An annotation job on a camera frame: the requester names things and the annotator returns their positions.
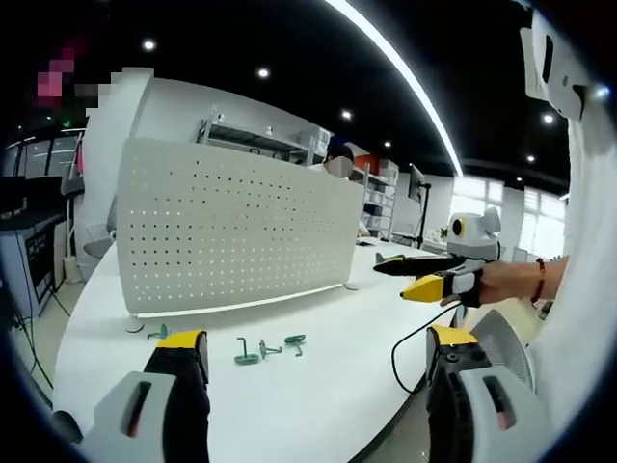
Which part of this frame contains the red bead bracelet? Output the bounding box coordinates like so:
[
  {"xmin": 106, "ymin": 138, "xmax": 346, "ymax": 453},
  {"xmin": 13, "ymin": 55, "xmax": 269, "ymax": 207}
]
[{"xmin": 529, "ymin": 258, "xmax": 548, "ymax": 305}]

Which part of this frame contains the person's white shirt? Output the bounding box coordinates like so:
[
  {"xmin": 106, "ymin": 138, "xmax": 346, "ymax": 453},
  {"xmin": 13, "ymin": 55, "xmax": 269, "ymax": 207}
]
[{"xmin": 527, "ymin": 108, "xmax": 617, "ymax": 438}]

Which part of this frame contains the person's right hand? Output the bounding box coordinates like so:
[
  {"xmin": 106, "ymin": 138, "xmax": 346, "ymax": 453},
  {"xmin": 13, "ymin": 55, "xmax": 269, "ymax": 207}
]
[{"xmin": 439, "ymin": 262, "xmax": 537, "ymax": 308}]

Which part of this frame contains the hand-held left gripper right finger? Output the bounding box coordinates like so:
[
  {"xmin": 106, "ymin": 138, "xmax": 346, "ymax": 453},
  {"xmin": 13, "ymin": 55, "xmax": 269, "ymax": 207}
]
[{"xmin": 425, "ymin": 324, "xmax": 537, "ymax": 463}]

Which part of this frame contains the dark equipment desk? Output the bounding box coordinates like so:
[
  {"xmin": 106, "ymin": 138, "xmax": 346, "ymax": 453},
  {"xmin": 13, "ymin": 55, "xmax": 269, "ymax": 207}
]
[{"xmin": 0, "ymin": 175, "xmax": 67, "ymax": 317}]

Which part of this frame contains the long ceiling light strip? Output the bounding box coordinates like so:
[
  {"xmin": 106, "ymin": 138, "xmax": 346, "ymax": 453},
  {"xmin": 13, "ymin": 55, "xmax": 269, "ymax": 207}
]
[{"xmin": 325, "ymin": 0, "xmax": 467, "ymax": 177}]

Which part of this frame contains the white metal storage shelf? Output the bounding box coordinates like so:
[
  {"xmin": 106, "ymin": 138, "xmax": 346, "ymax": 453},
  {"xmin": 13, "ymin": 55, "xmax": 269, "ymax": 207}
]
[{"xmin": 194, "ymin": 117, "xmax": 335, "ymax": 171}]

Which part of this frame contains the black cable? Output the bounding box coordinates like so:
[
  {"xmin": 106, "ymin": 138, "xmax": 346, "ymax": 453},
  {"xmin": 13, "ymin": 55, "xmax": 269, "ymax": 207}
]
[{"xmin": 390, "ymin": 307, "xmax": 465, "ymax": 395}]

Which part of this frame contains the white mesh chair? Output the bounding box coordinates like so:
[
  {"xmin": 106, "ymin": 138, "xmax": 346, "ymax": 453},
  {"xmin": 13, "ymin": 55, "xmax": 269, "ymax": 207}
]
[{"xmin": 469, "ymin": 308, "xmax": 537, "ymax": 393}]

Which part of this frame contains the white perforated mounting plate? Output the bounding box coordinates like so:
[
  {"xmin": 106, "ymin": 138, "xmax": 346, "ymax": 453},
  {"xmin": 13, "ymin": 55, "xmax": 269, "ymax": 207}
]
[{"xmin": 115, "ymin": 137, "xmax": 364, "ymax": 335}]

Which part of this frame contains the storage shelf with white bins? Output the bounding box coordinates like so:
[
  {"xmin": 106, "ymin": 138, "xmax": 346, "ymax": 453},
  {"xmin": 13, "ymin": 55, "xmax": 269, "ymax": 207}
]
[{"xmin": 357, "ymin": 159, "xmax": 402, "ymax": 241}]

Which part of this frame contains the white chest-worn device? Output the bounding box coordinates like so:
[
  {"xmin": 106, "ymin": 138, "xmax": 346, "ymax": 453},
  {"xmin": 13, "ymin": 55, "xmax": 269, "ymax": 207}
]
[{"xmin": 519, "ymin": 7, "xmax": 606, "ymax": 122}]

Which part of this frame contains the monitor on black stand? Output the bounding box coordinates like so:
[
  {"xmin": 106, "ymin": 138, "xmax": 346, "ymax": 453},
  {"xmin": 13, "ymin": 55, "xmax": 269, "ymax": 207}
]
[{"xmin": 392, "ymin": 162, "xmax": 431, "ymax": 248}]

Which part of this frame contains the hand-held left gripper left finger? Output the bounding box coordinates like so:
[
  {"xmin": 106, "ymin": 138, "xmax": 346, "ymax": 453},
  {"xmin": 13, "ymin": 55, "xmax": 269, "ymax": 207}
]
[{"xmin": 91, "ymin": 329, "xmax": 212, "ymax": 463}]

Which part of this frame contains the small metal hook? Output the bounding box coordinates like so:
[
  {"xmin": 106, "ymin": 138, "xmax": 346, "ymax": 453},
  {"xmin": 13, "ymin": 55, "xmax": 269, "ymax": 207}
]
[{"xmin": 257, "ymin": 339, "xmax": 283, "ymax": 361}]

